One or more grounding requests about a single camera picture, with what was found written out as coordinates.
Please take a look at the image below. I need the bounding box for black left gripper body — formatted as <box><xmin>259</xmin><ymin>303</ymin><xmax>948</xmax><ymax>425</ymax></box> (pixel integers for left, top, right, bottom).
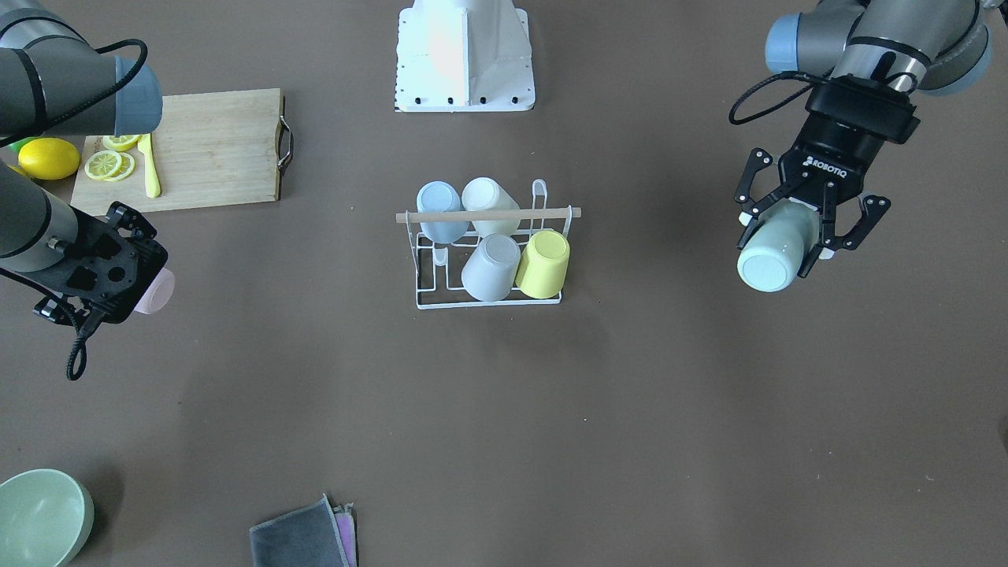
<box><xmin>778</xmin><ymin>76</ymin><xmax>920</xmax><ymax>207</ymax></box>

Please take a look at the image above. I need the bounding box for mint green plastic cup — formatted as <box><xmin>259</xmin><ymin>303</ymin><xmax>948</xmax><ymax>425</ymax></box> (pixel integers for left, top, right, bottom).
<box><xmin>736</xmin><ymin>200</ymin><xmax>820</xmax><ymax>293</ymax></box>

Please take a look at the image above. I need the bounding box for pink plastic cup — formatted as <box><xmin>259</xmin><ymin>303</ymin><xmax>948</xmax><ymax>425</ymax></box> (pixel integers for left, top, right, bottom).
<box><xmin>133</xmin><ymin>268</ymin><xmax>176</xmax><ymax>315</ymax></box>

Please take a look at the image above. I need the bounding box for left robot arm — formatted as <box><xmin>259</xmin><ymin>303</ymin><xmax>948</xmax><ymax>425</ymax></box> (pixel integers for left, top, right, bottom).
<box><xmin>734</xmin><ymin>1</ymin><xmax>1005</xmax><ymax>293</ymax></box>

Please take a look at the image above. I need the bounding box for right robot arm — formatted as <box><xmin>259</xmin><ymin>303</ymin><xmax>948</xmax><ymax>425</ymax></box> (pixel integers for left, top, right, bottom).
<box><xmin>1</xmin><ymin>1</ymin><xmax>162</xmax><ymax>272</ymax></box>

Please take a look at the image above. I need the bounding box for yellow plastic cup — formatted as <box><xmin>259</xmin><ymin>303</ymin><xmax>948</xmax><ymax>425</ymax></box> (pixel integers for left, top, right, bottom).
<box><xmin>515</xmin><ymin>230</ymin><xmax>570</xmax><ymax>300</ymax></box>

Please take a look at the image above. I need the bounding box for cream white plastic cup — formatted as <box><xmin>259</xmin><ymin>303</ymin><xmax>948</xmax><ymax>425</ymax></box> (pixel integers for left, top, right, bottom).
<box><xmin>461</xmin><ymin>177</ymin><xmax>520</xmax><ymax>238</ymax></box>

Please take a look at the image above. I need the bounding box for grey plastic cup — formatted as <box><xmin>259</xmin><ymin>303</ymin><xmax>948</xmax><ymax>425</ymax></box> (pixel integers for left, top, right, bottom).
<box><xmin>461</xmin><ymin>234</ymin><xmax>521</xmax><ymax>302</ymax></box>

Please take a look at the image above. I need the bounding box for light blue plastic cup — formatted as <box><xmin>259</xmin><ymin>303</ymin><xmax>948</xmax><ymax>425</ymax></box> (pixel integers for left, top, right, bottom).
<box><xmin>415</xmin><ymin>180</ymin><xmax>469</xmax><ymax>244</ymax></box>

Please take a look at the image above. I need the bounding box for wooden cutting board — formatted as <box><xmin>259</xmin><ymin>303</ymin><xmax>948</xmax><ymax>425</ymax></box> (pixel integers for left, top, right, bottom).
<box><xmin>71</xmin><ymin>87</ymin><xmax>293</xmax><ymax>216</ymax></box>

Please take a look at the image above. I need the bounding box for grey folded cloth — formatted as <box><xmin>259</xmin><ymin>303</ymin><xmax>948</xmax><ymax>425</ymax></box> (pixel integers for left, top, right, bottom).
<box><xmin>248</xmin><ymin>495</ymin><xmax>359</xmax><ymax>566</ymax></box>

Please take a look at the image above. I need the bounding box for yellow plastic knife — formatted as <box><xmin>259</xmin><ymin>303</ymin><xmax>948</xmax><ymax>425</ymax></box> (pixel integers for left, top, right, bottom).
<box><xmin>137</xmin><ymin>133</ymin><xmax>161</xmax><ymax>198</ymax></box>

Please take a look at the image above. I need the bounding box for lemon slice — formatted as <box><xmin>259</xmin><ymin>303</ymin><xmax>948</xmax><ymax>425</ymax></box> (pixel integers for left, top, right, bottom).
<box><xmin>82</xmin><ymin>150</ymin><xmax>124</xmax><ymax>180</ymax></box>
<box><xmin>101</xmin><ymin>134</ymin><xmax>142</xmax><ymax>152</ymax></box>

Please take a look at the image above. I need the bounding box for whole yellow lemon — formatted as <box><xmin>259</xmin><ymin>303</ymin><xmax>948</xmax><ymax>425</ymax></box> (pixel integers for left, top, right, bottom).
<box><xmin>17</xmin><ymin>137</ymin><xmax>80</xmax><ymax>180</ymax></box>

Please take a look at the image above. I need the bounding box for light green bowl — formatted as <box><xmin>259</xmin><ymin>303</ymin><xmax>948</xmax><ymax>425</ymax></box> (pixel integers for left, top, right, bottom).
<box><xmin>1</xmin><ymin>468</ymin><xmax>95</xmax><ymax>566</ymax></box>

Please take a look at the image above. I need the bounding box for white wire cup rack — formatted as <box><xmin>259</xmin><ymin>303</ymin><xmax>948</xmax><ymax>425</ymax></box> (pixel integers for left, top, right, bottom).
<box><xmin>395</xmin><ymin>177</ymin><xmax>582</xmax><ymax>311</ymax></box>

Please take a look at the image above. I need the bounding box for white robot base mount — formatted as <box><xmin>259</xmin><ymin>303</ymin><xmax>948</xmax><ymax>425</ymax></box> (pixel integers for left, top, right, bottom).
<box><xmin>394</xmin><ymin>1</ymin><xmax>536</xmax><ymax>113</ymax></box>

